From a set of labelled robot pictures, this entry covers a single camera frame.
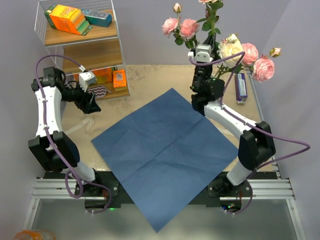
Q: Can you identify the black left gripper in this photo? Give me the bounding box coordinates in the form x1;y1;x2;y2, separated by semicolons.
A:
61;80;101;114

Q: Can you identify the peach rose stem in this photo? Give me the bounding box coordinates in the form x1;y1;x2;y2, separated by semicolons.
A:
197;0;224;36

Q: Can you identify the beige ribbon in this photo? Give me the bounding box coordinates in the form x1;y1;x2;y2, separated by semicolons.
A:
64;117;95;135

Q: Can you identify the pink white rose stem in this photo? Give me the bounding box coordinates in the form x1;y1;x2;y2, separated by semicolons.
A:
212;33;245;80

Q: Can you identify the blue wrapping paper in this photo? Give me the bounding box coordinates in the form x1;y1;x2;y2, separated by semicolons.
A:
92;89;238;232

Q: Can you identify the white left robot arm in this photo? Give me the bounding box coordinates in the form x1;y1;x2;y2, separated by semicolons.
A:
28;67;104;196

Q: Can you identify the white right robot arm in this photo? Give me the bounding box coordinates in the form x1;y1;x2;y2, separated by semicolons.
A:
188;35;276;197

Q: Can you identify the purple wavy striped cloth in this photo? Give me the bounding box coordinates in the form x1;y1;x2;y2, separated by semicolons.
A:
87;85;112;101

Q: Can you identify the orange box bottom middle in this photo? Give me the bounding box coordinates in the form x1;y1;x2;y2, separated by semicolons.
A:
92;67;113;84

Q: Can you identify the orange box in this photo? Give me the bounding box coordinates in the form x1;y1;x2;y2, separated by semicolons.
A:
92;67;113;84
113;69;127;91

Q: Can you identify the orange box bottom right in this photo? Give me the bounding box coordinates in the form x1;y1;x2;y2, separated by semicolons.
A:
113;69;127;91

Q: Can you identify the purple rectangular box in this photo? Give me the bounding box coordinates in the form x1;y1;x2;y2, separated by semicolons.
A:
234;73;248;104

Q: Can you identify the orange sponge pack top shelf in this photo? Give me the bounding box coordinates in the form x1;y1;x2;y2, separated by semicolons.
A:
44;4;92;36

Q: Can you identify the teal toothpaste box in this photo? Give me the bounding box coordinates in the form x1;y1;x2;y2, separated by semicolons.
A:
81;8;113;28

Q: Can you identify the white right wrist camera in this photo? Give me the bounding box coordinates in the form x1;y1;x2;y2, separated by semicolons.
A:
187;44;213;63

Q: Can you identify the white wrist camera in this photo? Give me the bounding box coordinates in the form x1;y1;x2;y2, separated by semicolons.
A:
187;44;213;63
78;71;97;92

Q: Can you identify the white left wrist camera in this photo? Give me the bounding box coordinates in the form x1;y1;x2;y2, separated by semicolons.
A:
78;71;97;92

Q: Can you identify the white wire wooden shelf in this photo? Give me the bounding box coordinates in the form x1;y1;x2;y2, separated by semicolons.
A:
34;0;131;101

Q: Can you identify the aluminium frame rail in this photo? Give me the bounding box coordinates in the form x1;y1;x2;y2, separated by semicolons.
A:
23;66;307;240

